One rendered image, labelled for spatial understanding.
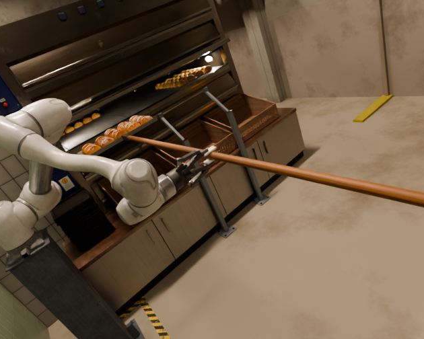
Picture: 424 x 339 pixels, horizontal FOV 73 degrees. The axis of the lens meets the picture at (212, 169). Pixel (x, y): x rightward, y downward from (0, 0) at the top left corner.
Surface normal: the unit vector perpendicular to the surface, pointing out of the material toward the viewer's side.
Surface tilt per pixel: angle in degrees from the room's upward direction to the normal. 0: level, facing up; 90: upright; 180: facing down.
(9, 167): 90
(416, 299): 0
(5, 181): 90
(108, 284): 90
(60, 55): 70
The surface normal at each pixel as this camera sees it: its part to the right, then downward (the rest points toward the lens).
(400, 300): -0.36, -0.82
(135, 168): 0.29, -0.41
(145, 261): 0.58, 0.17
